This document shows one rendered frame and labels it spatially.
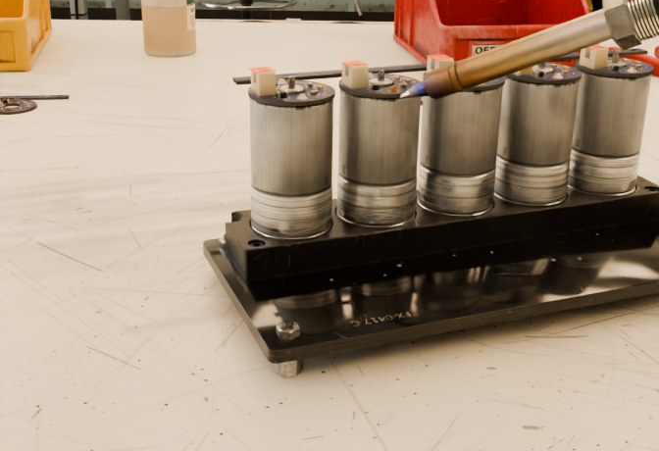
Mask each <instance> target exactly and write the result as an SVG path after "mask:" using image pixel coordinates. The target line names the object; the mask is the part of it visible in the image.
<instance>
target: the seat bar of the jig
mask: <svg viewBox="0 0 659 451"><path fill-rule="evenodd" d="M417 194H418V189H416V207H415V219H414V220H413V221H412V222H410V223H408V224H406V225H400V226H394V227H365V226H359V225H353V224H350V223H347V222H345V221H343V220H341V219H340V218H339V217H338V216H337V215H336V213H337V198H336V199H332V214H331V230H330V231H328V232H327V233H325V234H323V235H320V236H317V237H313V238H307V239H298V240H284V239H275V238H270V237H267V236H263V235H261V234H259V233H257V232H255V231H254V230H252V228H251V210H243V211H235V212H232V213H231V223H226V252H227V254H228V256H229V257H230V259H231V261H232V262H233V264H234V265H235V267H236V268H237V270H238V271H239V273H240V274H241V276H242V277H243V279H244V280H245V281H255V280H261V279H268V278H274V277H281V276H293V275H300V274H306V273H312V272H318V271H325V270H331V269H338V268H345V267H351V266H358V265H364V264H371V263H376V262H383V261H390V260H396V259H403V258H409V257H416V256H422V255H428V254H435V253H441V252H448V251H454V250H461V249H467V248H474V247H481V246H486V245H493V244H499V243H506V242H513V241H519V240H526V239H532V238H539V237H544V236H551V235H558V234H564V233H571V232H577V231H584V230H590V229H597V228H604V227H609V226H621V225H628V224H634V223H641V222H648V221H654V220H659V185H658V184H656V183H653V182H651V181H649V180H647V179H645V178H643V177H641V176H639V175H638V176H637V177H636V184H635V191H634V192H633V193H630V194H626V195H619V196H602V195H593V194H587V193H583V192H579V191H576V190H574V189H571V188H569V187H567V194H566V200H565V201H564V202H562V203H559V204H555V205H549V206H528V205H521V204H515V203H511V202H508V201H505V200H502V199H500V198H498V197H496V196H494V195H493V207H492V210H491V211H490V212H488V213H485V214H482V215H477V216H470V217H453V216H444V215H440V214H436V213H432V212H429V211H427V210H425V209H423V208H421V207H420V206H418V205H417Z"/></svg>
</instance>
